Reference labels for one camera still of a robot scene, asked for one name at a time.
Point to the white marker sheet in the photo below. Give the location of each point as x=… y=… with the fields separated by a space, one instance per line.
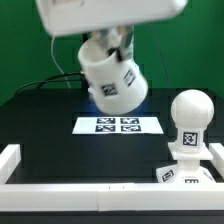
x=117 y=125

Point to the white table fence frame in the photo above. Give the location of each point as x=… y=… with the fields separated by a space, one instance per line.
x=101 y=197

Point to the white lamp shade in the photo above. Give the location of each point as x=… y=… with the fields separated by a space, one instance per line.
x=117 y=87

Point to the white lamp bulb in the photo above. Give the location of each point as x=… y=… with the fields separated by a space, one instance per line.
x=192 y=111

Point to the white lamp base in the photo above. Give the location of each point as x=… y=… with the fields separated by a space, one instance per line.
x=187 y=169

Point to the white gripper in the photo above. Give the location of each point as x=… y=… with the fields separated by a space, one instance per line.
x=67 y=17

